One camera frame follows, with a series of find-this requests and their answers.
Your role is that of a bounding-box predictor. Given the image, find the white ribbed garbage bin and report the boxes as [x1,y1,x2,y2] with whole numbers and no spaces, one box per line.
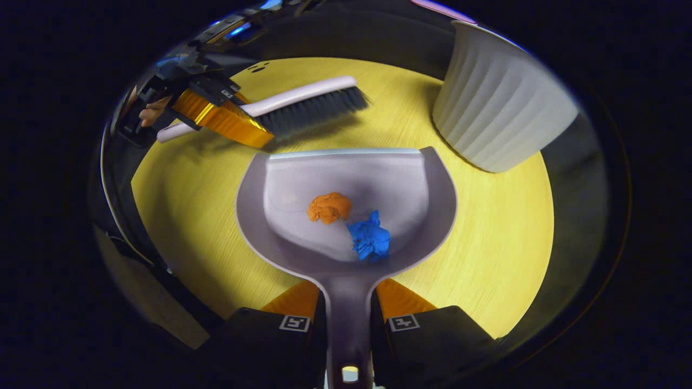
[431,21,580,173]

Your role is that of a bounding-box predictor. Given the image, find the yellow wooden desktop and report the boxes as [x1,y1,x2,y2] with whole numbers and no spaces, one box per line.
[131,57,555,338]

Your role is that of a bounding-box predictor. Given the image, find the orange paper trash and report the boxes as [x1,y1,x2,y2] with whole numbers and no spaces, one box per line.
[307,192,352,225]

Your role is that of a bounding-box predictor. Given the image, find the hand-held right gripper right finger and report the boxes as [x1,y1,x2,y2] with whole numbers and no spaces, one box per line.
[370,278,498,389]

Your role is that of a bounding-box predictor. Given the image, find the pale pink dustpan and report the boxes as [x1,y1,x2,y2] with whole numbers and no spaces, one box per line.
[235,146,459,389]

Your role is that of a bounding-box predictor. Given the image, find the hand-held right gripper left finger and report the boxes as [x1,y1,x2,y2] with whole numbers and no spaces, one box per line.
[214,280,328,389]

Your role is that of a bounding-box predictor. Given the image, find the blue paper trash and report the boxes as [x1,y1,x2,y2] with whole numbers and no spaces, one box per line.
[346,210,391,263]

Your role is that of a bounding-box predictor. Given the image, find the small pale pink broom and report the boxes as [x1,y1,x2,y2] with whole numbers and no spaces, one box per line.
[157,76,371,144]

